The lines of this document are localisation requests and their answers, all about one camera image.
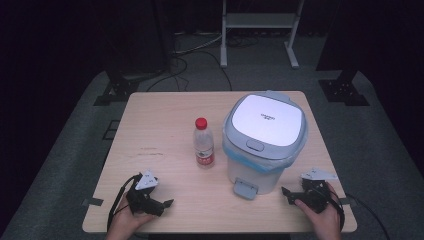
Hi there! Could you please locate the white grey pedal trash can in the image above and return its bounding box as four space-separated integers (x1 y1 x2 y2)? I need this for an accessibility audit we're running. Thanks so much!
221 89 309 201

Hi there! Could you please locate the grey tape strip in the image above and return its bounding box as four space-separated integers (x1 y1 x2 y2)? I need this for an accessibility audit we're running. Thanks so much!
339 196 358 207
81 197 105 208

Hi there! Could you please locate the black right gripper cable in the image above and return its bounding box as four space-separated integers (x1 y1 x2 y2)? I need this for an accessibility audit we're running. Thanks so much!
308 186 392 240

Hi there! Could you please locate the white floor cable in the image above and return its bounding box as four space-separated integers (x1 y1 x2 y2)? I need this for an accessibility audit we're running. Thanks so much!
172 31 224 56

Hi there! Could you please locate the black floor cable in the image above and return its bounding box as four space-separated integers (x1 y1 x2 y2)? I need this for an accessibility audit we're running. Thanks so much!
145 49 234 93

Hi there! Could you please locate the black stand base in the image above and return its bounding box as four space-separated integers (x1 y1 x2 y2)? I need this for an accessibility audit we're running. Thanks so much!
317 69 371 107
92 68 142 107

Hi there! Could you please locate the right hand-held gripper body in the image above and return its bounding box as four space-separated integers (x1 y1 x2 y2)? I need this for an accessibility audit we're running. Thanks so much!
290 167 339 215

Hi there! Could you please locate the person's right hand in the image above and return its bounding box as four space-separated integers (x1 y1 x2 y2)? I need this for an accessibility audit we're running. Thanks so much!
294 181 343 240

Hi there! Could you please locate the blue trash bag liner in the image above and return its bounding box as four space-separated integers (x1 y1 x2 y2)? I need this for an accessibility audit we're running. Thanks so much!
222 133 308 175

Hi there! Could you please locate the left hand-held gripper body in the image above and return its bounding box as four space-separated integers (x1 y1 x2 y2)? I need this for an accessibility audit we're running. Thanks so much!
125 169 165 217

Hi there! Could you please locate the white metal stand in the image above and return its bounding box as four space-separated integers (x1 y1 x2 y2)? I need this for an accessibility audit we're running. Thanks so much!
219 0 306 70

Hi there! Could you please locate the clear plastic bottle red cap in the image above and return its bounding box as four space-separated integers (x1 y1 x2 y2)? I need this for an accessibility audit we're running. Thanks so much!
193 117 216 169

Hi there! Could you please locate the person's left hand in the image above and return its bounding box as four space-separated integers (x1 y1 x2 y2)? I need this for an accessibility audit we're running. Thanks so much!
105 193 158 240

